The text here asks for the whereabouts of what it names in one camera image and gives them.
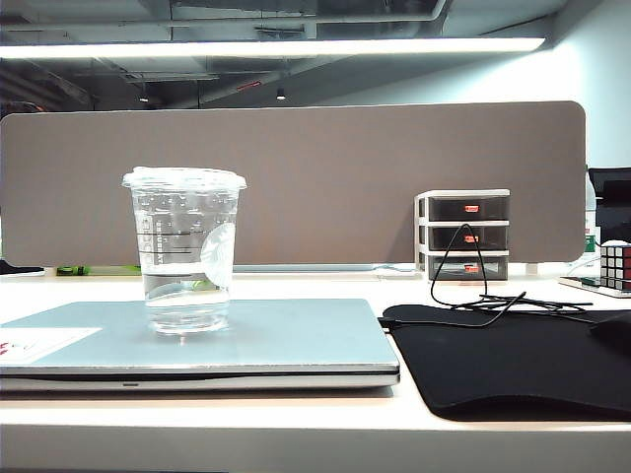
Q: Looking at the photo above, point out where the clear plastic coffee cup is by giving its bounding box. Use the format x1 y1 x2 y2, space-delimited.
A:
121 166 247 338

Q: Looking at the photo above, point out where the silver Dell laptop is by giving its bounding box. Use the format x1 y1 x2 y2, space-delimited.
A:
0 298 401 393

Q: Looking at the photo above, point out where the small white drawer organizer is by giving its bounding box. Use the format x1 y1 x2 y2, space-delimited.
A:
413 188 511 283

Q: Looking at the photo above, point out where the long ceiling light strip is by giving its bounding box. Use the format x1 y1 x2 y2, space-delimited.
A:
0 34 546 60

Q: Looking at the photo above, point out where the green flat item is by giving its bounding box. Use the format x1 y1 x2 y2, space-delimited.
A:
55 264 211 292

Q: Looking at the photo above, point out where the black mouse pad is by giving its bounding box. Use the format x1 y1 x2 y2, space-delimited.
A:
382 303 631 424

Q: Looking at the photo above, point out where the white flat tray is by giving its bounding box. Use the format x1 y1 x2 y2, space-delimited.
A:
557 275 631 300

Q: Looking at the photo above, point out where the plastic bottle with green label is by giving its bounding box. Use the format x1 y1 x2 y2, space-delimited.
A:
584 166 600 255

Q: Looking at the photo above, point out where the black flat item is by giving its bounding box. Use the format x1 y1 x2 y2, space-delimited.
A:
0 259 46 278

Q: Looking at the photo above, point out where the black monitor beside partition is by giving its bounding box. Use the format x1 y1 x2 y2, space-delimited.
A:
589 167 631 245

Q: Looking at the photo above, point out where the Rubik's cube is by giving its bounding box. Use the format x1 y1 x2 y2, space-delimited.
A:
598 239 631 292

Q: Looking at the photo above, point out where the dark drawer with red handle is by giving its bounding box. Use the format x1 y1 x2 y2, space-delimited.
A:
427 195 510 222
427 254 509 281
427 225 510 250

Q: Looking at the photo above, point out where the thin black USB cable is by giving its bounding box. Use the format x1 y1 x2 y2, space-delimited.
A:
378 222 593 328

